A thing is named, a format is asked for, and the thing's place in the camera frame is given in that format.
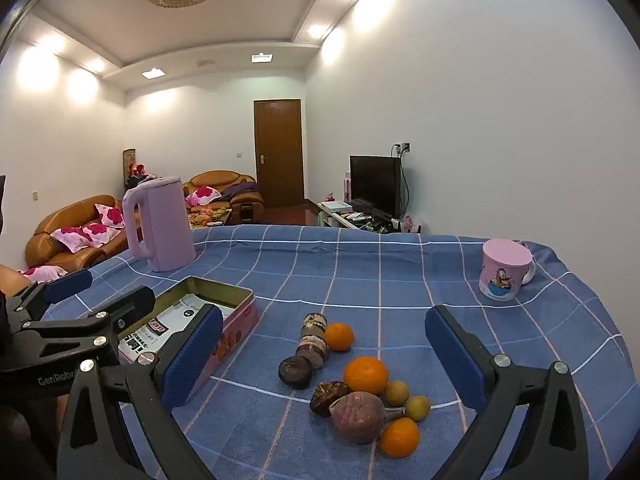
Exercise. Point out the purple electric kettle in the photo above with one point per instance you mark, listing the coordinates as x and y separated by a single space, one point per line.
160 230

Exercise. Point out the red plush toys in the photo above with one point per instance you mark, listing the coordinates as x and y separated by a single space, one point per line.
136 169

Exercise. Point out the purple round fruit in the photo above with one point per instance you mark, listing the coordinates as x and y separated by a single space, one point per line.
356 417

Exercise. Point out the pink tin box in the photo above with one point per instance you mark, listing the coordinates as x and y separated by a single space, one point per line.
239 327

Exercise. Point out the white television stand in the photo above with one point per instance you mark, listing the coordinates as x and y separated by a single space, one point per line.
350 221

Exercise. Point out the low coffee table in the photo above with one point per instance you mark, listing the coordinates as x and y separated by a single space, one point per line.
210 220

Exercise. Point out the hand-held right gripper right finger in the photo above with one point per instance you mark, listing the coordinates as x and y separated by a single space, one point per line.
452 355

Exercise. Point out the pink flowered pillow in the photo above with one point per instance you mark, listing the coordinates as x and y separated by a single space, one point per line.
97 232
72 236
109 215
42 272
202 194

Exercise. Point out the white wall socket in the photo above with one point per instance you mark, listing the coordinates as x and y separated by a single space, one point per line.
404 148

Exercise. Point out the large orange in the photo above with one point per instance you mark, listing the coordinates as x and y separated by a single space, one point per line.
365 375

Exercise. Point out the dark brown wrinkled fruit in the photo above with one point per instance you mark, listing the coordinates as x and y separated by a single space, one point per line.
327 396

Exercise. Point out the white printed booklet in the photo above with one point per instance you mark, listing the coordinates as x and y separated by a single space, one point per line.
150 334

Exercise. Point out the pink cartoon mug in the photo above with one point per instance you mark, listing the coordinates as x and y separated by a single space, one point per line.
502 270

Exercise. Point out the small yellow-green fruit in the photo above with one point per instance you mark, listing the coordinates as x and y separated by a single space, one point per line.
397 392
417 407

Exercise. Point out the pink flowered ornament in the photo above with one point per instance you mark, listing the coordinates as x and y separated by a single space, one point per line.
409 222

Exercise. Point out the small orange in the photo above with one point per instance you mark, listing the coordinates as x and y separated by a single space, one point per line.
339 336
398 437

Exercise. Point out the white flat box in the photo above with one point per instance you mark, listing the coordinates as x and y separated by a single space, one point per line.
336 206

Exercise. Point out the square ceiling light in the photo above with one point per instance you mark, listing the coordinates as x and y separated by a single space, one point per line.
261 57
153 73

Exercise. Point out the purple blanket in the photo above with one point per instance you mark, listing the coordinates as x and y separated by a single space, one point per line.
242 191

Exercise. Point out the black television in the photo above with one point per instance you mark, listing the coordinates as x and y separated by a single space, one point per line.
375 182

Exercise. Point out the blue checked cloth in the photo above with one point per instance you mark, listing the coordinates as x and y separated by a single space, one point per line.
350 270

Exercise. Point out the brown leather sofa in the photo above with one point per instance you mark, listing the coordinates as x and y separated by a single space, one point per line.
50 220

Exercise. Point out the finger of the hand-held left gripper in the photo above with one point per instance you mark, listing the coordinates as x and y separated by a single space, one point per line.
132 302
67 282

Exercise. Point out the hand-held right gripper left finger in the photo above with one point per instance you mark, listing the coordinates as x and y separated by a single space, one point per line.
192 355

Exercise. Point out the brown wooden door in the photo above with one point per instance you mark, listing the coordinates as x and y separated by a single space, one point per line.
278 150

